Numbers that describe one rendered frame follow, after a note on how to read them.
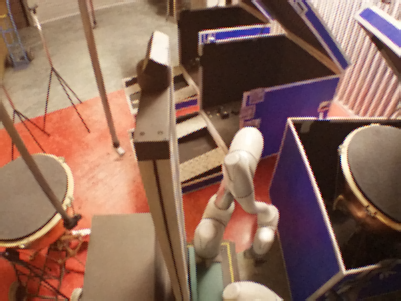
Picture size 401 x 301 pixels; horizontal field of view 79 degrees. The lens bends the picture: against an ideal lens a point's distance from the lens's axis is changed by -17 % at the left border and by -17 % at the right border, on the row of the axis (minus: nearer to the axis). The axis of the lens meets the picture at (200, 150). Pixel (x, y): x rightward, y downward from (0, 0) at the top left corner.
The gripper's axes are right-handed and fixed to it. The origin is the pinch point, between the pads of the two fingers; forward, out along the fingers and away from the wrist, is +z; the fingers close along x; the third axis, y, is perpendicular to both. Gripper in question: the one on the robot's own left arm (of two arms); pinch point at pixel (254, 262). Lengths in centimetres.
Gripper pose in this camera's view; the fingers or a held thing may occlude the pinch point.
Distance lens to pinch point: 188.1
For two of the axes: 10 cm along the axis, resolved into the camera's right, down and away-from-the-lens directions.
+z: 0.0, 6.9, 7.2
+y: 10.0, -0.5, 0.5
